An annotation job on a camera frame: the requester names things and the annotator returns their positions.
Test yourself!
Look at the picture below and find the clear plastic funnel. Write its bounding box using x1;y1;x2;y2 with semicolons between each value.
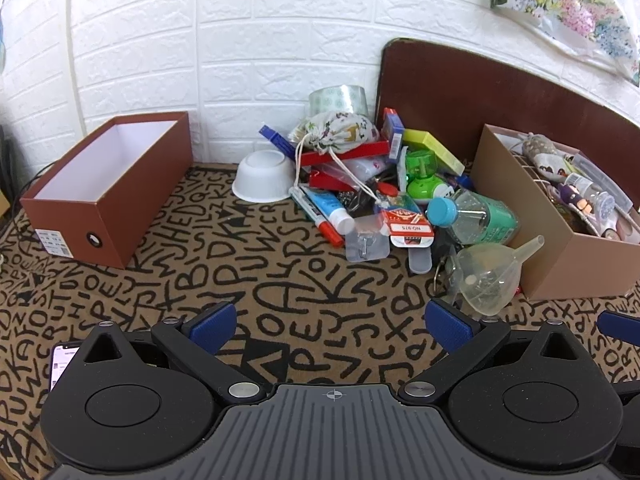
451;235;544;316

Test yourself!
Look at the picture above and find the green label water bottle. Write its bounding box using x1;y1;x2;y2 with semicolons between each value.
426;188;520;246

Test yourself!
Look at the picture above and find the tan storage box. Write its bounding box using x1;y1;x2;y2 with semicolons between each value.
471;125;639;300

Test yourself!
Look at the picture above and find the red white card pack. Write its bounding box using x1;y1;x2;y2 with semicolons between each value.
381;208;435;249

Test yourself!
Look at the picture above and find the small clear bottle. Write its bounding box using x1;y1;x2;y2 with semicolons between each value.
565;172;615;222

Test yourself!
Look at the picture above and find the smartphone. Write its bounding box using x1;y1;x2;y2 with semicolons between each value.
49;341;81;390

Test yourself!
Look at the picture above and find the small clear plastic case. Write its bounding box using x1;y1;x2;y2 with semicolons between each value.
345;214;390;263

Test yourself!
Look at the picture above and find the white blue tube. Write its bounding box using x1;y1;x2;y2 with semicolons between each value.
300;185;355;235

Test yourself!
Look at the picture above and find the empty brown shoe box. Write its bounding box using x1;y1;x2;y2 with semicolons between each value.
21;112;193;269

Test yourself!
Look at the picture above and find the red white marker pen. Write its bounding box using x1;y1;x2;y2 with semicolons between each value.
290;186;344;248

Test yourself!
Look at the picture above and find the yellow green box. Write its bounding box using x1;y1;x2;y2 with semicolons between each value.
402;129;465;177

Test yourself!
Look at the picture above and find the green plastic dispenser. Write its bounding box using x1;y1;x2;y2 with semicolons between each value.
406;148;454;205

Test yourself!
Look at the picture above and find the white bowl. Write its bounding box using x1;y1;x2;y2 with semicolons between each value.
232;150;295;204

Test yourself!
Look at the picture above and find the mesh sachet of herbs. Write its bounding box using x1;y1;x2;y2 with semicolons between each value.
522;133;570;183

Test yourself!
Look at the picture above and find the red flat box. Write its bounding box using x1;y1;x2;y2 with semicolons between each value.
300;140;390;167

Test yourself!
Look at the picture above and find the blue red small box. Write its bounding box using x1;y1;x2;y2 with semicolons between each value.
381;107;405;164

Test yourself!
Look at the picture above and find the dark brown wooden board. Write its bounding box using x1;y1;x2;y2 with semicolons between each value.
375;38;639;202

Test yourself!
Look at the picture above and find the floral plastic bag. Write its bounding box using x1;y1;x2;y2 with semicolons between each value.
489;0;639;86

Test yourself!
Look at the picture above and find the floral drawstring pouch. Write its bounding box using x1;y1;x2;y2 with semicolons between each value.
288;112;380;154

